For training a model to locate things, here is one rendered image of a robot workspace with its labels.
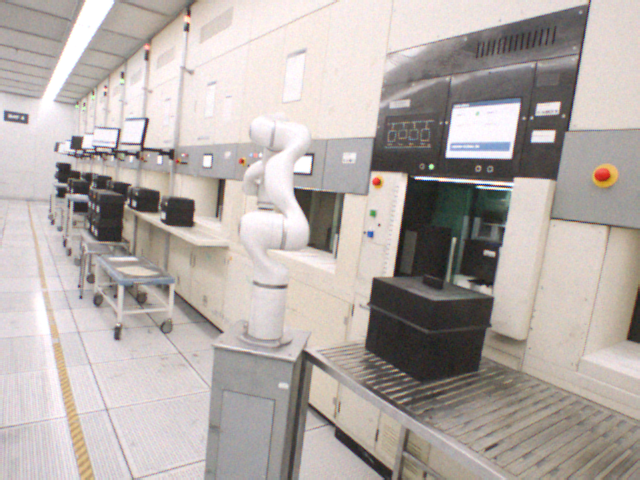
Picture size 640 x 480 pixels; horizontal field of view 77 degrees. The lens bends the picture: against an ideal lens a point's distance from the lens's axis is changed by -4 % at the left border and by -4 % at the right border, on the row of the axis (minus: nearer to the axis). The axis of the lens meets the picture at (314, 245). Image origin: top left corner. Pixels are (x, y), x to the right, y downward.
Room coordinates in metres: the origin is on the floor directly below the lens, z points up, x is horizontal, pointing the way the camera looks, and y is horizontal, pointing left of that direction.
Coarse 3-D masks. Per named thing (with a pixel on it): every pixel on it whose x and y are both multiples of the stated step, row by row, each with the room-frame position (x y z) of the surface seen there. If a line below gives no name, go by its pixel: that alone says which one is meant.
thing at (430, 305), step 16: (384, 288) 1.32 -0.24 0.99; (400, 288) 1.26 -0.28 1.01; (416, 288) 1.27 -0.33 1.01; (432, 288) 1.30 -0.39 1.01; (448, 288) 1.33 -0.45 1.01; (464, 288) 1.37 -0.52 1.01; (368, 304) 1.38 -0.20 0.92; (384, 304) 1.31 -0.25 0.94; (400, 304) 1.25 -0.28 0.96; (416, 304) 1.19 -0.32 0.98; (432, 304) 1.15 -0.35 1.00; (448, 304) 1.17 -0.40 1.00; (464, 304) 1.21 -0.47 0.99; (480, 304) 1.25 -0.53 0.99; (400, 320) 1.24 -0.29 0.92; (416, 320) 1.19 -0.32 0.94; (432, 320) 1.15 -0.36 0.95; (448, 320) 1.18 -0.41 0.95; (464, 320) 1.22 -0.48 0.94; (480, 320) 1.26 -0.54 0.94
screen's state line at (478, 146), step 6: (450, 144) 1.70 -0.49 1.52; (456, 144) 1.68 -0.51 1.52; (462, 144) 1.65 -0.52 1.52; (468, 144) 1.63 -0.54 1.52; (474, 144) 1.61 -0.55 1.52; (480, 144) 1.59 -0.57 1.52; (486, 144) 1.57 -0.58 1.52; (492, 144) 1.55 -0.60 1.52; (498, 144) 1.53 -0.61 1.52; (504, 144) 1.51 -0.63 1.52; (510, 144) 1.49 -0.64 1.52; (450, 150) 1.70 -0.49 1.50; (456, 150) 1.67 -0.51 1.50; (462, 150) 1.65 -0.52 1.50; (468, 150) 1.63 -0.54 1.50; (474, 150) 1.61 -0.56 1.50; (480, 150) 1.59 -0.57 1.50; (486, 150) 1.57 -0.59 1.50; (492, 150) 1.55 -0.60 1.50; (498, 150) 1.53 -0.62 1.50; (504, 150) 1.51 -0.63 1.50
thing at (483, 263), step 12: (492, 228) 2.15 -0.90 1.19; (468, 240) 2.16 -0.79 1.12; (480, 240) 2.27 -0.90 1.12; (492, 240) 2.15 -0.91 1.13; (468, 252) 2.15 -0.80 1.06; (480, 252) 2.09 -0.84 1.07; (492, 252) 2.04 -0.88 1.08; (468, 264) 2.14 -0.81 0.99; (480, 264) 2.09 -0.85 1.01; (492, 264) 2.03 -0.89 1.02; (480, 276) 2.08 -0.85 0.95; (492, 276) 2.02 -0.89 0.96
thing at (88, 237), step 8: (80, 232) 4.95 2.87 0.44; (88, 232) 4.90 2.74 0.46; (80, 240) 4.99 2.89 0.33; (88, 240) 4.37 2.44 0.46; (96, 240) 4.45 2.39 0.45; (80, 248) 4.99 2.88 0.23; (112, 248) 5.23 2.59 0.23; (128, 248) 4.54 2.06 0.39; (80, 256) 5.00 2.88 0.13; (88, 256) 4.31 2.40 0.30; (80, 264) 4.99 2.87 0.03; (88, 264) 4.30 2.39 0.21; (88, 272) 4.31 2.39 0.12; (88, 280) 4.30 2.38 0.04
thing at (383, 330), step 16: (384, 320) 1.31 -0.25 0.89; (368, 336) 1.37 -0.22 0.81; (384, 336) 1.30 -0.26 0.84; (400, 336) 1.24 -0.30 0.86; (416, 336) 1.18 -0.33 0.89; (432, 336) 1.16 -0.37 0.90; (448, 336) 1.20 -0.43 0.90; (464, 336) 1.23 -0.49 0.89; (480, 336) 1.28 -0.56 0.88; (384, 352) 1.29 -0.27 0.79; (400, 352) 1.23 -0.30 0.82; (416, 352) 1.18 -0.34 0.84; (432, 352) 1.17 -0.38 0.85; (448, 352) 1.20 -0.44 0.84; (464, 352) 1.24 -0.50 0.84; (480, 352) 1.28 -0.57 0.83; (400, 368) 1.22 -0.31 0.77; (416, 368) 1.17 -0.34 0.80; (432, 368) 1.17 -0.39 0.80; (448, 368) 1.21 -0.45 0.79; (464, 368) 1.25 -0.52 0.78
